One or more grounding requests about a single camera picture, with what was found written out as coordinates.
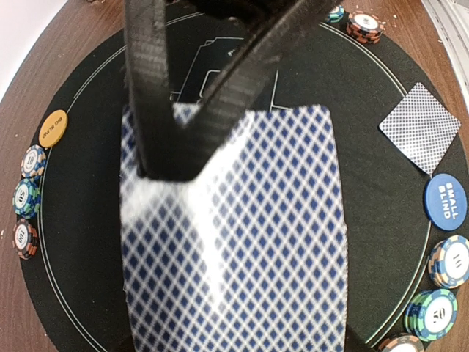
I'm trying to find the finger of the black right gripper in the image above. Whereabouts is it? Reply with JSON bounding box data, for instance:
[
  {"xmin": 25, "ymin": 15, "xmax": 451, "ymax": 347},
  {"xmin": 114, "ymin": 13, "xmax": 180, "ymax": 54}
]
[
  {"xmin": 158, "ymin": 1, "xmax": 338, "ymax": 182},
  {"xmin": 124, "ymin": 1, "xmax": 171, "ymax": 180}
]

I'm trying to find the green chip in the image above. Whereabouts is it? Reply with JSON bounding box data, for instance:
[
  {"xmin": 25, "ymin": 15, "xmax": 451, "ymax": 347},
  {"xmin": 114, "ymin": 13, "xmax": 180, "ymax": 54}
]
[
  {"xmin": 325, "ymin": 5, "xmax": 345, "ymax": 23},
  {"xmin": 12, "ymin": 179, "xmax": 41, "ymax": 219},
  {"xmin": 403, "ymin": 289, "xmax": 458, "ymax": 342}
]

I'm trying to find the yellow big blind button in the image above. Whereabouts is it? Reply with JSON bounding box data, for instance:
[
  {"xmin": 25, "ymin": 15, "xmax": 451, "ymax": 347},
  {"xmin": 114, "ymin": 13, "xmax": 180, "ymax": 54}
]
[{"xmin": 39, "ymin": 109, "xmax": 68, "ymax": 148}]

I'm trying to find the brown chip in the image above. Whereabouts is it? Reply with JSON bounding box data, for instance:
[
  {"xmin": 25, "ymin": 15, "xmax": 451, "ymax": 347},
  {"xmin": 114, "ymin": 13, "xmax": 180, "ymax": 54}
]
[
  {"xmin": 12, "ymin": 219, "xmax": 39, "ymax": 260},
  {"xmin": 377, "ymin": 333, "xmax": 425, "ymax": 352},
  {"xmin": 346, "ymin": 11, "xmax": 385, "ymax": 44}
]

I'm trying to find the blue white chip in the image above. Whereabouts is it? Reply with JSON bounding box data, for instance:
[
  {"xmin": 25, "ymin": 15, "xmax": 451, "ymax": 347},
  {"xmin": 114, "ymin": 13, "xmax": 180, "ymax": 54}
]
[
  {"xmin": 21, "ymin": 144, "xmax": 47, "ymax": 180},
  {"xmin": 427, "ymin": 235, "xmax": 468, "ymax": 290}
]

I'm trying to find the blue patterned card deck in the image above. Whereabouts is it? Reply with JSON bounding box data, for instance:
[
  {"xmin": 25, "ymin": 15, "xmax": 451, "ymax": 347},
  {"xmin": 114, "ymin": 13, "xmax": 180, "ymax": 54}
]
[{"xmin": 120, "ymin": 105, "xmax": 347, "ymax": 351}]

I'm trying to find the card dealt to small blind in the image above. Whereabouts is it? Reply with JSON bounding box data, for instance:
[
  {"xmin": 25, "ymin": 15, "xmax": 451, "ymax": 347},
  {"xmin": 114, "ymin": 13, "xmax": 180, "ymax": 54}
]
[{"xmin": 379, "ymin": 82, "xmax": 462, "ymax": 175}]

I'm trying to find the blue small blind button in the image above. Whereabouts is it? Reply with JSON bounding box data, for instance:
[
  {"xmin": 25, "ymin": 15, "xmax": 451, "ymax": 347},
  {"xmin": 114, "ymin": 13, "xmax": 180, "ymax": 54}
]
[{"xmin": 424, "ymin": 173, "xmax": 468, "ymax": 232}]

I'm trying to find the round black poker mat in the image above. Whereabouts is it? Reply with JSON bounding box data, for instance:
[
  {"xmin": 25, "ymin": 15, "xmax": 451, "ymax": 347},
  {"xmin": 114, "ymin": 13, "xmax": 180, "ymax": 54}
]
[{"xmin": 22, "ymin": 28, "xmax": 432, "ymax": 351}]

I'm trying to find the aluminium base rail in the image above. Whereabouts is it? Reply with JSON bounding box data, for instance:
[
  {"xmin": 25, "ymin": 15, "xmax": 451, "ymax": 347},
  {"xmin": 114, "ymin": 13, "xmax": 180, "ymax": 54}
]
[{"xmin": 421, "ymin": 0, "xmax": 468, "ymax": 109}]

